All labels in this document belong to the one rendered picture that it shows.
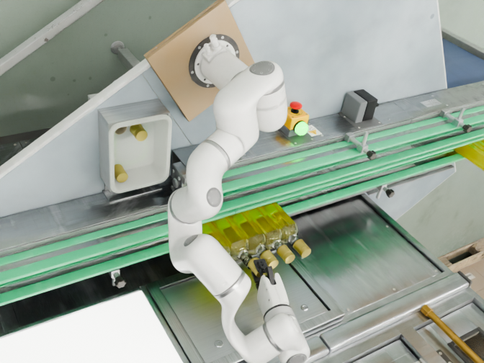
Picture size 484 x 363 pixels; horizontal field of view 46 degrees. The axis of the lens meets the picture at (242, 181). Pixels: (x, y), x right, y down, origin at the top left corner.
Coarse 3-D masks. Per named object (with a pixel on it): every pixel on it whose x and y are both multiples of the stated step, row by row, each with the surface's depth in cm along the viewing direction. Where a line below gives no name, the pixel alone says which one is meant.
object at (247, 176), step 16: (464, 112) 213; (480, 112) 215; (400, 128) 198; (416, 128) 200; (432, 128) 200; (448, 128) 202; (336, 144) 184; (352, 144) 186; (368, 144) 187; (384, 144) 188; (272, 160) 172; (288, 160) 173; (304, 160) 175; (320, 160) 176; (336, 160) 177; (224, 176) 163; (240, 176) 164; (256, 176) 165; (272, 176) 166; (224, 192) 158
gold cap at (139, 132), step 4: (140, 124) 153; (132, 128) 152; (136, 128) 151; (140, 128) 151; (132, 132) 152; (136, 132) 150; (140, 132) 150; (144, 132) 150; (136, 136) 150; (140, 136) 151; (144, 136) 151; (140, 140) 151
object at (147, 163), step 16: (112, 128) 141; (128, 128) 153; (144, 128) 155; (160, 128) 154; (112, 144) 144; (128, 144) 156; (144, 144) 159; (160, 144) 157; (112, 160) 147; (128, 160) 159; (144, 160) 162; (160, 160) 160; (112, 176) 150; (128, 176) 159; (144, 176) 160; (160, 176) 161
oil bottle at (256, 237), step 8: (232, 216) 166; (240, 216) 166; (248, 216) 167; (240, 224) 163; (248, 224) 164; (248, 232) 161; (256, 232) 162; (248, 240) 159; (256, 240) 159; (264, 240) 160; (256, 248) 159
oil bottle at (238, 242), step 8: (216, 224) 162; (224, 224) 162; (232, 224) 163; (224, 232) 160; (232, 232) 160; (240, 232) 160; (232, 240) 157; (240, 240) 158; (232, 248) 156; (240, 248) 156; (248, 248) 158; (232, 256) 158
